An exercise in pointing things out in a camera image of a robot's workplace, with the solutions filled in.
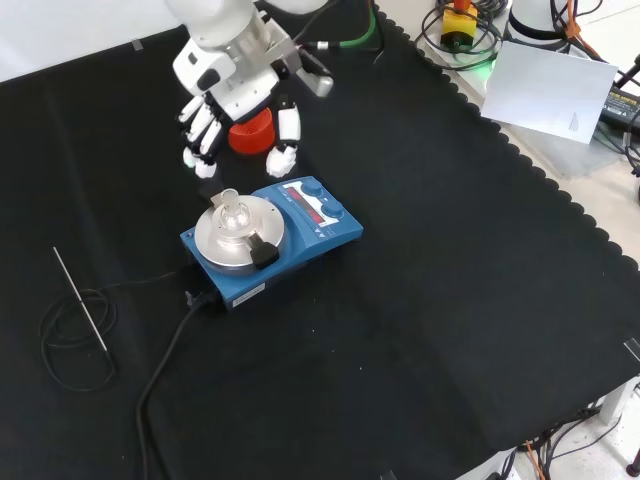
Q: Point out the yellow stop button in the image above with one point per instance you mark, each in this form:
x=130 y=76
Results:
x=460 y=25

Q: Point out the heater with blue base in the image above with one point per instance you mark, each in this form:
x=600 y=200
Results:
x=325 y=232

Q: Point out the white bench leg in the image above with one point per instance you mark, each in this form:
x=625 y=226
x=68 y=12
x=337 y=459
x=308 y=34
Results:
x=616 y=402

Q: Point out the black bench cloth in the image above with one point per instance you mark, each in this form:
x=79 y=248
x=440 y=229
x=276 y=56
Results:
x=400 y=280

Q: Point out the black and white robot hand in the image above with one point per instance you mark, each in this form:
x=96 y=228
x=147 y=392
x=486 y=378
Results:
x=245 y=92

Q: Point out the thin metal probe rod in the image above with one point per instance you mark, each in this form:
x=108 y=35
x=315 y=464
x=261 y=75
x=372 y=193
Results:
x=80 y=298

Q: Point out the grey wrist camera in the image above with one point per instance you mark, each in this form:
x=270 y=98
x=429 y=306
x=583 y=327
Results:
x=315 y=80

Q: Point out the black power adapter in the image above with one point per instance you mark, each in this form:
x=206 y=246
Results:
x=620 y=107

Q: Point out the pale board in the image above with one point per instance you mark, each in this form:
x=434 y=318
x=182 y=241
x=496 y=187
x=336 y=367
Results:
x=545 y=90

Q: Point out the clear round-bottom glass flask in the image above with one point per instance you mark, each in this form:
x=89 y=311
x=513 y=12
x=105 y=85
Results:
x=231 y=212

